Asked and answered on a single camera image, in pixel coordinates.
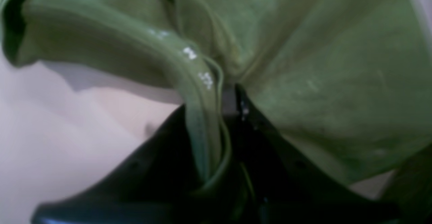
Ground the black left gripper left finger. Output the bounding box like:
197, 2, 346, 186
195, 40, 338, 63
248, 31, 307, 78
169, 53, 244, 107
32, 104, 216, 224

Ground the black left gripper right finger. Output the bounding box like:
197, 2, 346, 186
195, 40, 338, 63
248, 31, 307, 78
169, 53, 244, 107
222, 85, 401, 224

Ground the green t-shirt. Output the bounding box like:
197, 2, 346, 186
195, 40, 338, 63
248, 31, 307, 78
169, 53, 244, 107
1, 0, 431, 185

